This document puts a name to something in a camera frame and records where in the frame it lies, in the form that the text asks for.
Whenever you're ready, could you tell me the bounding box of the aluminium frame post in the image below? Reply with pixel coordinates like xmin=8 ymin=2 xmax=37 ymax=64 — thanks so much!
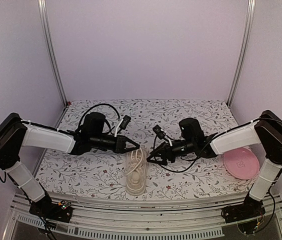
xmin=37 ymin=0 xmax=68 ymax=107
xmin=226 ymin=0 xmax=256 ymax=108

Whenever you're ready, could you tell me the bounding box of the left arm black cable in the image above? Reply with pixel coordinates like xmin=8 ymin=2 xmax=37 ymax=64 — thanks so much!
xmin=78 ymin=103 xmax=121 ymax=133

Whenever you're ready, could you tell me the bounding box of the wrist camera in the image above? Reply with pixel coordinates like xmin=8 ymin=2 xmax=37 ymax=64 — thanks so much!
xmin=114 ymin=115 xmax=131 ymax=137
xmin=152 ymin=125 xmax=173 ymax=147

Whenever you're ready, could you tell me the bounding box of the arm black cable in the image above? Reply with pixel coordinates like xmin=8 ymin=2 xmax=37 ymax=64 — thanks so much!
xmin=153 ymin=137 xmax=207 ymax=173
xmin=78 ymin=103 xmax=121 ymax=133

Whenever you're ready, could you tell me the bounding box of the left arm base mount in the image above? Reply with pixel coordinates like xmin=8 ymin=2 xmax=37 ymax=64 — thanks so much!
xmin=29 ymin=199 xmax=73 ymax=223

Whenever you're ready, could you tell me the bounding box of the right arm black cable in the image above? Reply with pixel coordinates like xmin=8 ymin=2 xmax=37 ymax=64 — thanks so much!
xmin=153 ymin=137 xmax=207 ymax=173

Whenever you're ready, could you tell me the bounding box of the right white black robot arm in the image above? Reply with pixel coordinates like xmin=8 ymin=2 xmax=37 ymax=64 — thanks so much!
xmin=146 ymin=110 xmax=282 ymax=218

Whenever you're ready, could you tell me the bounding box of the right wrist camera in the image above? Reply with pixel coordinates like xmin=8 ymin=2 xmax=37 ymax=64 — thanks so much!
xmin=152 ymin=125 xmax=173 ymax=147

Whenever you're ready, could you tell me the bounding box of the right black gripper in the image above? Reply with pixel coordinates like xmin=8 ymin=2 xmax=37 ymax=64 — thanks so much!
xmin=146 ymin=139 xmax=196 ymax=167

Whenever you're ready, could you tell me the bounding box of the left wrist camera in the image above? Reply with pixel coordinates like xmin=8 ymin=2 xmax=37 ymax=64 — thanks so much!
xmin=114 ymin=115 xmax=131 ymax=137

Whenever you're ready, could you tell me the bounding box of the floral patterned table mat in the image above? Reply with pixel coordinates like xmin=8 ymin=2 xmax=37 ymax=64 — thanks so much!
xmin=35 ymin=99 xmax=254 ymax=201

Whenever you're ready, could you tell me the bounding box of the pink round plate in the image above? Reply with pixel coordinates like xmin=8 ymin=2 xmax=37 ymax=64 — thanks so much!
xmin=223 ymin=147 xmax=260 ymax=180

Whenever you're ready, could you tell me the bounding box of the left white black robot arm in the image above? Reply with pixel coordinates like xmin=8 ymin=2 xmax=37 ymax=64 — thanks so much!
xmin=0 ymin=112 xmax=140 ymax=217

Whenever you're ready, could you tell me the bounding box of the cream white sneaker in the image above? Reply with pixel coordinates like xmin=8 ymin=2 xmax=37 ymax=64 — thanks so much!
xmin=125 ymin=147 xmax=148 ymax=196

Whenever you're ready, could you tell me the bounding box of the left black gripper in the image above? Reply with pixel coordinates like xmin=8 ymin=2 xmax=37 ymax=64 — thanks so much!
xmin=90 ymin=134 xmax=140 ymax=154

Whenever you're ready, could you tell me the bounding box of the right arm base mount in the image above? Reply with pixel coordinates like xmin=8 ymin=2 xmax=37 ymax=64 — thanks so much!
xmin=221 ymin=196 xmax=266 ymax=223

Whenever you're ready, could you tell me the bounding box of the right aluminium frame post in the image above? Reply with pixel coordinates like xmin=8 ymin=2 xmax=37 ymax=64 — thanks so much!
xmin=226 ymin=0 xmax=256 ymax=108

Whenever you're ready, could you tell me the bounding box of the aluminium front rail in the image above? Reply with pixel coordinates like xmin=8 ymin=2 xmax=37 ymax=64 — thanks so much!
xmin=2 ymin=192 xmax=282 ymax=240

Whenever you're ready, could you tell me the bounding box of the left aluminium frame post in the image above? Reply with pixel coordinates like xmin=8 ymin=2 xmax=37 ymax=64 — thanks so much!
xmin=37 ymin=0 xmax=68 ymax=107

